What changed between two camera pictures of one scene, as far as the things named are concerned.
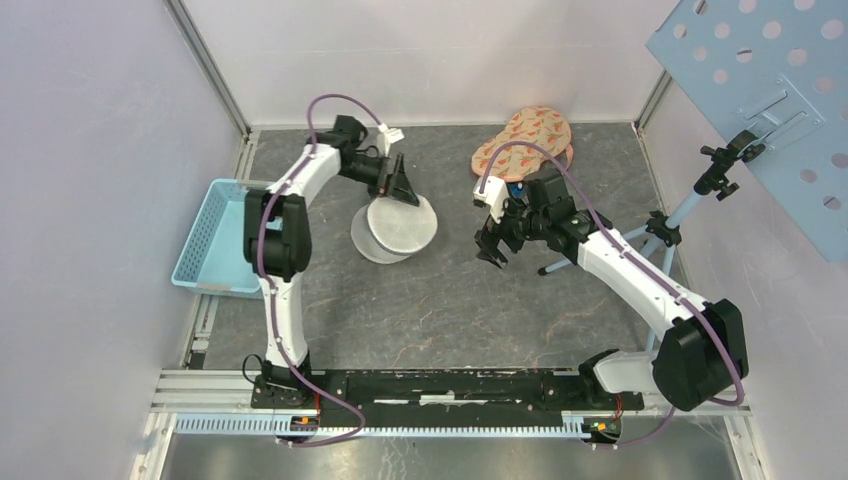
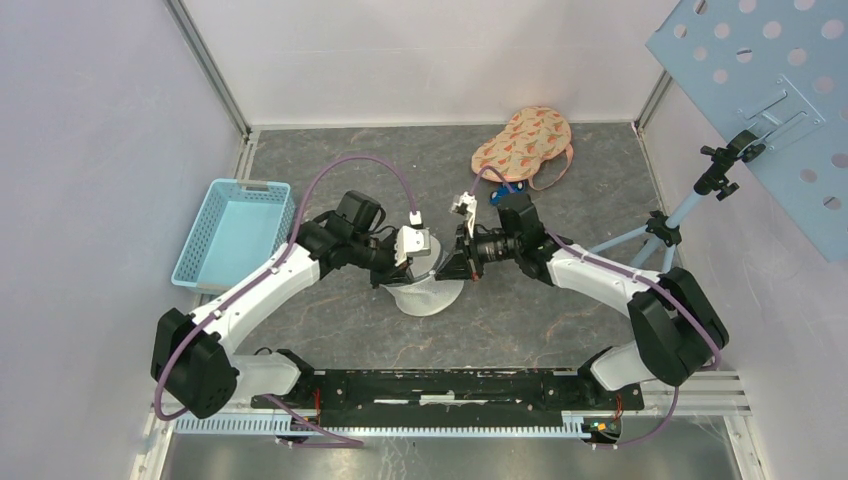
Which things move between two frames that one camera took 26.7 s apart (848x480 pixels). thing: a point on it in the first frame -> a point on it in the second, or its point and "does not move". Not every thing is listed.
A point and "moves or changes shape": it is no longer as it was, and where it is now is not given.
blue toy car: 515,191 does not move
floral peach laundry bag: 538,126 does not move
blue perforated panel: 777,69 does not move
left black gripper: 399,185 -> 391,274
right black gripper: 492,232 -> 458,267
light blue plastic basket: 214,259 does not move
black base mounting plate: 441,392 does not move
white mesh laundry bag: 388,230 moves or changes shape
